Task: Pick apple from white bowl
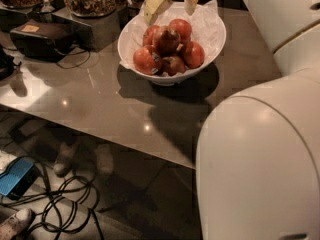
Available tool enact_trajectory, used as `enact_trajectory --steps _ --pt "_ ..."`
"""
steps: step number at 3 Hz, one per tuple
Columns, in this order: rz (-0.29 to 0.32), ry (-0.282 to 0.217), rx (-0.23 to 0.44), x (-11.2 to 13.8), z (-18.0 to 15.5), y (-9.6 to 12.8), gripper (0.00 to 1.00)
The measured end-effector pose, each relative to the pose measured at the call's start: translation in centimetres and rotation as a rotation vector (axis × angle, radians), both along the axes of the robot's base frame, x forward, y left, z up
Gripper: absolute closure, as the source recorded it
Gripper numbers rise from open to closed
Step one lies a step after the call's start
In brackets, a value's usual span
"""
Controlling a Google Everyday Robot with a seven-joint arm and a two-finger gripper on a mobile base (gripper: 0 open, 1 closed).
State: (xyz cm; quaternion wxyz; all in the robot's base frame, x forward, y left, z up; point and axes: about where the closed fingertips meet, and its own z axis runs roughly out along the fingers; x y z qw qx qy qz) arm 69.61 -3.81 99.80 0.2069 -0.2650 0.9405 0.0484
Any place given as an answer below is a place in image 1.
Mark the red apple with sticker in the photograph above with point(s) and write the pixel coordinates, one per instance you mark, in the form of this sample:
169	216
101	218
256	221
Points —
147	60

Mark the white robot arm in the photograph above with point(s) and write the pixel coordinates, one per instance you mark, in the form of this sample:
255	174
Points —
258	153

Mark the red apple at back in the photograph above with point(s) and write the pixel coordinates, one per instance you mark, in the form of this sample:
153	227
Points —
182	27

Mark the red apple back left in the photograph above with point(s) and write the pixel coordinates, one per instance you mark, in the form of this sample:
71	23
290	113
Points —
148	34

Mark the red apple top centre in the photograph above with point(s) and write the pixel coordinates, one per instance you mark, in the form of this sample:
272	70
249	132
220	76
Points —
166	40

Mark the yellowish apple front left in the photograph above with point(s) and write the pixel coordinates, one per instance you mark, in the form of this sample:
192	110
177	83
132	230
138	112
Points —
193	54

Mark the small red apple front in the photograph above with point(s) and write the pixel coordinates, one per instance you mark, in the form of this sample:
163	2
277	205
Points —
173	65

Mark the white ceramic bowl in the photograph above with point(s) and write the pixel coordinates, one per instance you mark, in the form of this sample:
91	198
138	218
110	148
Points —
166	79

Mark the dark metal stand box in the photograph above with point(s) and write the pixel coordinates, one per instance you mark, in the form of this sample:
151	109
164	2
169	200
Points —
91	33

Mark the metal scoop in jar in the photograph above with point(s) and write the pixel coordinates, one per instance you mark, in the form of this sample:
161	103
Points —
47	7

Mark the black box device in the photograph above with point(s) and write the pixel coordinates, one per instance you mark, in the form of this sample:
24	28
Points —
43	41

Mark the blue foot pedal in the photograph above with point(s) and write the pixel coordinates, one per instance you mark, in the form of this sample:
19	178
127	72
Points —
17	177

